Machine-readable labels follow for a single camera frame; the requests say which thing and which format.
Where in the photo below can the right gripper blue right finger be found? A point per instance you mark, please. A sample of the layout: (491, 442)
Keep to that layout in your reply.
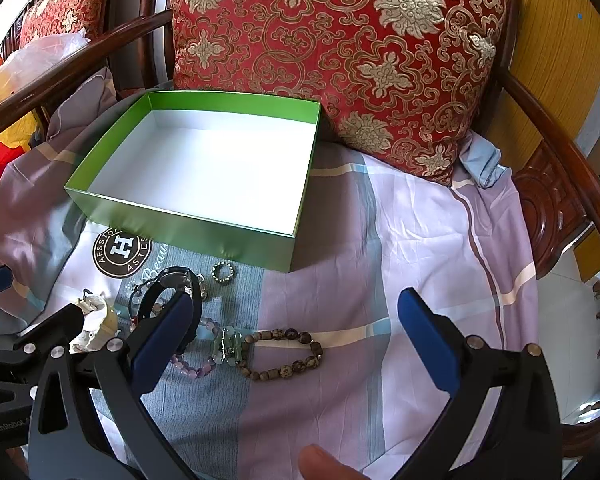
(524, 436)

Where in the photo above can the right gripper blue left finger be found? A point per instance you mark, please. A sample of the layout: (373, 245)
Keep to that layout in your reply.
(124, 375)

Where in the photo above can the white strap watch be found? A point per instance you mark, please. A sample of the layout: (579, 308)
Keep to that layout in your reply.
(100, 323)

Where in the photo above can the black strap watch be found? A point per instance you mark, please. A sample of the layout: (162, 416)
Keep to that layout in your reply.
(181, 280)

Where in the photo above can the gold flower charm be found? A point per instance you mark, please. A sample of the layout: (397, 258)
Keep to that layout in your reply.
(203, 286)

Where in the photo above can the right hand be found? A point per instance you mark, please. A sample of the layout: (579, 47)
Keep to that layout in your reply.
(315, 463)

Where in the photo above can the red yellow bag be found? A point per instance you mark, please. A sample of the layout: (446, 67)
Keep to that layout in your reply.
(15, 131)

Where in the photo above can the purple plaid bed sheet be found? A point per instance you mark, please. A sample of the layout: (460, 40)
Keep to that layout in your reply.
(367, 232)

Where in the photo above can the green cardboard box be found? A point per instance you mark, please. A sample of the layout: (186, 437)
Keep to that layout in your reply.
(219, 173)

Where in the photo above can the translucent plastic bag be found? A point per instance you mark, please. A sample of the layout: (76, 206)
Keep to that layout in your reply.
(38, 57)

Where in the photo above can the dark wooden armchair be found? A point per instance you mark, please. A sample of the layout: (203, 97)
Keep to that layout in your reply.
(546, 186)

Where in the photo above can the small red gold cushion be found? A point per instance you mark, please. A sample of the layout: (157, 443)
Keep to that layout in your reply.
(51, 17)

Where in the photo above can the large red gold cushion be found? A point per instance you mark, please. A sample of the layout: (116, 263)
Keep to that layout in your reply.
(399, 79)

